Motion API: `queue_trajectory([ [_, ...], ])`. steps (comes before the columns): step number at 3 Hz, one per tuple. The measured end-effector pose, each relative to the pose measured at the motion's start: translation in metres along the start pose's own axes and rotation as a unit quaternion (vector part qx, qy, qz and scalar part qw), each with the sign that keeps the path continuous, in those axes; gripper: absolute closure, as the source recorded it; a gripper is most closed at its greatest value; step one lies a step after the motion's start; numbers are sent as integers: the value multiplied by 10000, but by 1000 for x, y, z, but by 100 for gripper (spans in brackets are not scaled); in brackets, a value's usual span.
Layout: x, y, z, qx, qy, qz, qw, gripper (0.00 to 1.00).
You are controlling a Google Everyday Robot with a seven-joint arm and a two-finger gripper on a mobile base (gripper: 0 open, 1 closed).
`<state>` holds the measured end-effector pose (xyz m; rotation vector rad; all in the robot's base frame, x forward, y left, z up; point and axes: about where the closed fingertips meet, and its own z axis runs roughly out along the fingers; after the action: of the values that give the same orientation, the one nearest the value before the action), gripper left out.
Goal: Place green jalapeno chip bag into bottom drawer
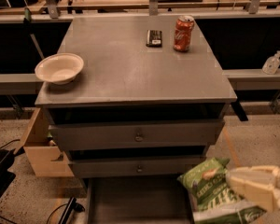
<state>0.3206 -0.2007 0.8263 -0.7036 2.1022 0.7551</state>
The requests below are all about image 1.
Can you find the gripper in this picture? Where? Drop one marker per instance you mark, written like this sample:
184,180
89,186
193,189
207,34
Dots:
262,195

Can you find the green jalapeno chip bag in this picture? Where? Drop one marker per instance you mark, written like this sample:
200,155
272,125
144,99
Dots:
216,202

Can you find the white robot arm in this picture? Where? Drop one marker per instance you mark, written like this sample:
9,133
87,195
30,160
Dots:
258,184

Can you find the grey open bottom drawer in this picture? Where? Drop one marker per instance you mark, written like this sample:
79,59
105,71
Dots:
158,199

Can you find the grey drawer cabinet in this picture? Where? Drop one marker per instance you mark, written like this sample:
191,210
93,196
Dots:
124,80

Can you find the grey top drawer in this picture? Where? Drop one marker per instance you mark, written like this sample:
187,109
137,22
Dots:
89,136

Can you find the grey middle drawer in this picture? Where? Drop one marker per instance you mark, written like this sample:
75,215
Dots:
133,166

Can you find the clear sanitizer bottle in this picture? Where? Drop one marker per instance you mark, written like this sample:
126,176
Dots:
272,64

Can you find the orange soda can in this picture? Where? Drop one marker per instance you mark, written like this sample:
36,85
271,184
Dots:
183,28

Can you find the black snack bar packet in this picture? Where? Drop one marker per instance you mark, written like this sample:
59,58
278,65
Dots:
154,38

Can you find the black power strip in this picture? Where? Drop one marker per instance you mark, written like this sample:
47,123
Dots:
71,206

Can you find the wooden box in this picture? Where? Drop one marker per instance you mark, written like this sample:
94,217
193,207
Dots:
44,156

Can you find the white paper bowl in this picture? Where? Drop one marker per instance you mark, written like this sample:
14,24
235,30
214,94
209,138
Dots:
60,68

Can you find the black equipment case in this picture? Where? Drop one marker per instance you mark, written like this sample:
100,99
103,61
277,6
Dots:
0,174

